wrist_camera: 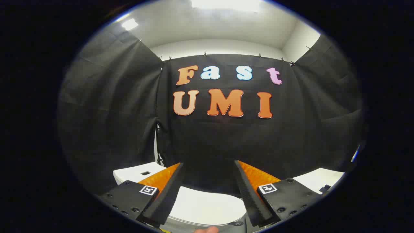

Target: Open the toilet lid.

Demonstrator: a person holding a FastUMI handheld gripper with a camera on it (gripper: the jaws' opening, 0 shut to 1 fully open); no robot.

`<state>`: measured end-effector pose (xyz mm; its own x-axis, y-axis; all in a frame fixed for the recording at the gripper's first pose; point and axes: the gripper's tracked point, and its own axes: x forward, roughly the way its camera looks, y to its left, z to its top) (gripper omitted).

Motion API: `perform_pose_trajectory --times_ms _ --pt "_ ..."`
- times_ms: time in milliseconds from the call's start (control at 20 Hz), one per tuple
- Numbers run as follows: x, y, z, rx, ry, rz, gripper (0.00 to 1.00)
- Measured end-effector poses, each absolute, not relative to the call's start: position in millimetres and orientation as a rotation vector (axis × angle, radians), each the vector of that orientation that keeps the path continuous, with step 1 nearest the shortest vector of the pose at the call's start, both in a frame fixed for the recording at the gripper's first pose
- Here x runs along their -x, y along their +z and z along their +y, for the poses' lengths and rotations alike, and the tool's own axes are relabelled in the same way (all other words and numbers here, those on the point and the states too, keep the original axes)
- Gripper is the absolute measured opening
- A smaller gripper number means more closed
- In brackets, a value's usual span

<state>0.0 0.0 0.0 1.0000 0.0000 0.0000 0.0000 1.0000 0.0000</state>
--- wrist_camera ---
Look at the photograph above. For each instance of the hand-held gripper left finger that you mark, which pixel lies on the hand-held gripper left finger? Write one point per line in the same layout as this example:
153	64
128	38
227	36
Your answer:
168	197

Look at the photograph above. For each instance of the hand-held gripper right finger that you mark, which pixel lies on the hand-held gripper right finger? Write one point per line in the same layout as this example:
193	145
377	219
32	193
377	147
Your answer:
250	200

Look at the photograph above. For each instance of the white toilet tank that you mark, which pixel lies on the white toilet tank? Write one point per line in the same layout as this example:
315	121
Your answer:
132	173

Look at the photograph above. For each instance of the black backdrop cloth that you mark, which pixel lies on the black backdrop cloth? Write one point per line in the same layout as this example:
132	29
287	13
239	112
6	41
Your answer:
226	139

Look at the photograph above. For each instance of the white cabinet top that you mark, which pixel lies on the white cabinet top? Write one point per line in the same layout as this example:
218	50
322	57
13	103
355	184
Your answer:
315	179

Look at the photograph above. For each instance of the small ceiling light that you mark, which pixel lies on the small ceiling light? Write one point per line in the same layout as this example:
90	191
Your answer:
129	24

